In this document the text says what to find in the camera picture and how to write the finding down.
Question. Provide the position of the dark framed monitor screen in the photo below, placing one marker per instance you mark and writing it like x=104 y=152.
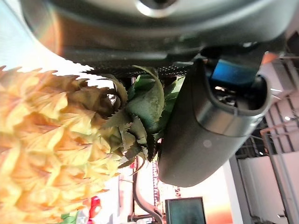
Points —
x=186 y=211

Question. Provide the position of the yellow pineapple with green crown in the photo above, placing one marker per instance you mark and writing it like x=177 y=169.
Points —
x=56 y=140

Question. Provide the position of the grey metal frame rack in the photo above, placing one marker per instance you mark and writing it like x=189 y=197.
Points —
x=275 y=149

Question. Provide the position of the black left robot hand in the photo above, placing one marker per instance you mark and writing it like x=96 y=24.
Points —
x=144 y=39

